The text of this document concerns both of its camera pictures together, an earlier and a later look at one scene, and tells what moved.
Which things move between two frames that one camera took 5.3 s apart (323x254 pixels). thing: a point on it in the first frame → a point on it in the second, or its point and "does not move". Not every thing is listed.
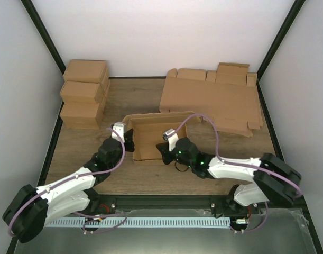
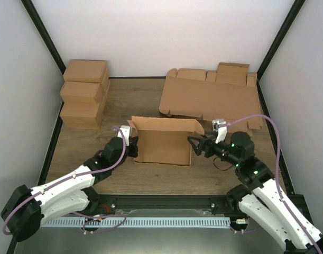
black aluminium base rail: x=111 y=202 does not move
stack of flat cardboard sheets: x=229 y=95 does not move
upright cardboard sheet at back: x=232 y=73 does not move
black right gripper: x=164 y=148 → x=203 y=142
